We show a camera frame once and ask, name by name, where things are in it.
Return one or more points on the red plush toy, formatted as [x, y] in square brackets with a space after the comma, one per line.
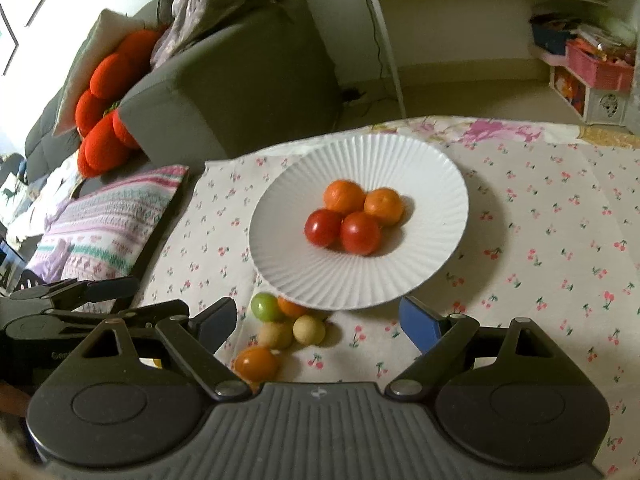
[105, 140]

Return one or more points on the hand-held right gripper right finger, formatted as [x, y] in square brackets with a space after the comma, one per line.
[417, 322]

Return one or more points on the cream cushion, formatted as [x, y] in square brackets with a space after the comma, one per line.
[80, 75]

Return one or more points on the cherry print tablecloth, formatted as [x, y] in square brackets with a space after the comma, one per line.
[525, 260]

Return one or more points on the white ribbed plate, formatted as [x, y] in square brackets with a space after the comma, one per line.
[400, 170]

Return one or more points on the green tomato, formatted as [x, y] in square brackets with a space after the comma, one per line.
[265, 306]

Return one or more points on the orange tomato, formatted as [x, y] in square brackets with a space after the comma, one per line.
[294, 308]
[256, 364]

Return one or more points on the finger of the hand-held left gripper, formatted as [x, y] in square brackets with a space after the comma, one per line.
[70, 317]
[115, 287]

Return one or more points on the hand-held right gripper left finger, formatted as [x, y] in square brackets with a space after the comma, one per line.
[222, 317]

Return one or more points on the tan longan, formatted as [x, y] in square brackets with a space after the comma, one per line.
[308, 330]
[275, 335]

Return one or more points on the pink plastic basket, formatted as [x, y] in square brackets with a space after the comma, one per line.
[600, 72]

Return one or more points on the small white cabinet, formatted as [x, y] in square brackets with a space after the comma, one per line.
[607, 107]

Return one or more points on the blue storage box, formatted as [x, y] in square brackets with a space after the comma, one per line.
[545, 40]

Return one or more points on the orange tangerine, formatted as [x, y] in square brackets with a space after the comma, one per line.
[384, 205]
[344, 196]

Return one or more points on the floral cloth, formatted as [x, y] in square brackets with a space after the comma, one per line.
[195, 5]

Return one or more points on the red tomato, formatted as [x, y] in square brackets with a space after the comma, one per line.
[360, 232]
[323, 227]

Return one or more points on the pink striped pillow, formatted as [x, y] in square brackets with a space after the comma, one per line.
[110, 225]

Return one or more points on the woven straw mat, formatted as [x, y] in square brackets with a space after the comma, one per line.
[615, 137]

